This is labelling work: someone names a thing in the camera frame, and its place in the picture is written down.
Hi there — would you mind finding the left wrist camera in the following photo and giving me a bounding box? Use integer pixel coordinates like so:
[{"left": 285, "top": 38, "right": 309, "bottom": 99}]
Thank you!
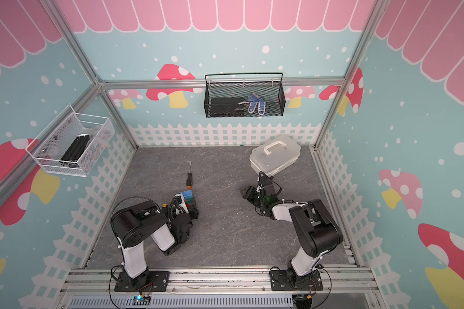
[{"left": 173, "top": 194, "right": 188, "bottom": 213}]

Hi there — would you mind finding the orange black screwdriver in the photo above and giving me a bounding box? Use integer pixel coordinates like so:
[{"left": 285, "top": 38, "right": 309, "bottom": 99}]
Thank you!
[{"left": 186, "top": 161, "right": 193, "bottom": 189}]

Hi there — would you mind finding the black item in white basket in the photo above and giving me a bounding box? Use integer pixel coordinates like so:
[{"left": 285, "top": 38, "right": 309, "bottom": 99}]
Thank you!
[{"left": 60, "top": 134, "right": 90, "bottom": 168}]

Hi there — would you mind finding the white wire mesh basket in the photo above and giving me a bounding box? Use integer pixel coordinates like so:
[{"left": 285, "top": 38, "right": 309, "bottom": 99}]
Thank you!
[{"left": 26, "top": 106, "right": 115, "bottom": 177}]

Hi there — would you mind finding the green lit circuit board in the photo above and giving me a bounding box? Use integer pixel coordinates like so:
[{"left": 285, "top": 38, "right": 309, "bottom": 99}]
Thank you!
[{"left": 133, "top": 295, "right": 151, "bottom": 306}]

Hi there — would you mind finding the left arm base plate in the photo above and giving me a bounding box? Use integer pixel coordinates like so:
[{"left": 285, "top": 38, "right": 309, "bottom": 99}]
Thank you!
[{"left": 114, "top": 270, "right": 170, "bottom": 293}]

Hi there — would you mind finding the long blue lego brick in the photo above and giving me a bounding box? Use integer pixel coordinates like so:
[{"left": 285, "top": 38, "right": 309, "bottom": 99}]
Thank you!
[{"left": 181, "top": 190, "right": 193, "bottom": 200}]

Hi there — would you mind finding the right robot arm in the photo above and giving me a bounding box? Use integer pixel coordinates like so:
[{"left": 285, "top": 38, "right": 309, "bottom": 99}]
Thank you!
[{"left": 242, "top": 171, "right": 344, "bottom": 290}]

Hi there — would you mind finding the blue white item in basket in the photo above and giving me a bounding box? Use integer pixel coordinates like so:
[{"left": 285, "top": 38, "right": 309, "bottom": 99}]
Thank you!
[{"left": 236, "top": 93, "right": 266, "bottom": 116}]

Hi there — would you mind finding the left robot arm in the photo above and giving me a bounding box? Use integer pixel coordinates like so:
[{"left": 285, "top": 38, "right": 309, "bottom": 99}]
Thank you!
[{"left": 110, "top": 190, "right": 199, "bottom": 291}]

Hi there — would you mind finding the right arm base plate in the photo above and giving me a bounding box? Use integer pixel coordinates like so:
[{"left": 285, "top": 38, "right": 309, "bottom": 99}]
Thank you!
[{"left": 269, "top": 267, "right": 324, "bottom": 292}]

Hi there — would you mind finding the grey cable duct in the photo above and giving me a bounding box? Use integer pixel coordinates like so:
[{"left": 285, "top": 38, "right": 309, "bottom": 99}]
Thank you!
[{"left": 66, "top": 294, "right": 294, "bottom": 308}]

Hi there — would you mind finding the white plastic storage box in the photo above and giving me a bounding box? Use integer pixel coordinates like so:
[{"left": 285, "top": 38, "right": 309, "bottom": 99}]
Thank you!
[{"left": 250, "top": 135, "right": 301, "bottom": 176}]

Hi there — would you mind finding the black box in black basket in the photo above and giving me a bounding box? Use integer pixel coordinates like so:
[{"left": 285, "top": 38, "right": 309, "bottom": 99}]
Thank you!
[{"left": 206, "top": 97, "right": 250, "bottom": 118}]

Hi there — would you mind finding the black wire mesh basket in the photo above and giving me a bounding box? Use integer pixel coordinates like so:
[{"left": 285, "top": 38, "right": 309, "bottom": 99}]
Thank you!
[{"left": 204, "top": 72, "right": 286, "bottom": 118}]

